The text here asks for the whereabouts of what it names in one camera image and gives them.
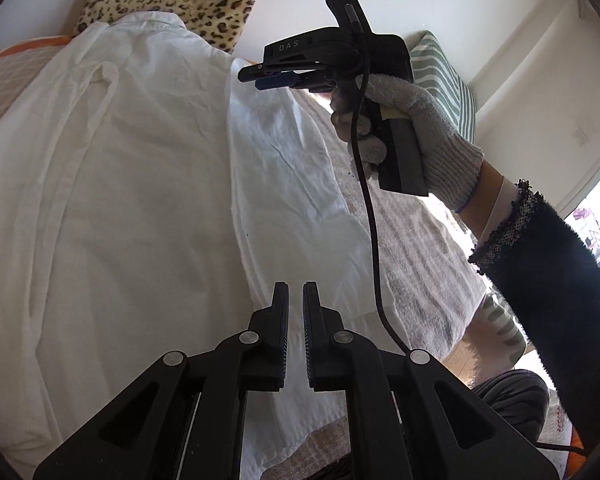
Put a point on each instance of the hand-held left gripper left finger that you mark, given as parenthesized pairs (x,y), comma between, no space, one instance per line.
(279,320)

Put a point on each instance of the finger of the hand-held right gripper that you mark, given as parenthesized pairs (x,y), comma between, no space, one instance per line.
(280,69)
(280,83)

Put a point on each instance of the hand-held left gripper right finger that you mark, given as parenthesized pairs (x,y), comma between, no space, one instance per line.
(312,320)

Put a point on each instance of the white long-sleeved shirt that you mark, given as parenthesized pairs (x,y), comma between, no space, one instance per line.
(130,185)

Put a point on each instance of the person's right forearm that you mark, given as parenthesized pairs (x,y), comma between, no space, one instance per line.
(555,285)

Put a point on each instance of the person's right hand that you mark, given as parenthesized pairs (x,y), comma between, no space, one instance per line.
(440,145)

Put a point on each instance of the green patterned white pillow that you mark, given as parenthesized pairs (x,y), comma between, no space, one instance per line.
(445,90)
(502,325)

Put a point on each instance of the grey striped trousers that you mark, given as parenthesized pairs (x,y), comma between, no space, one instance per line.
(515,400)

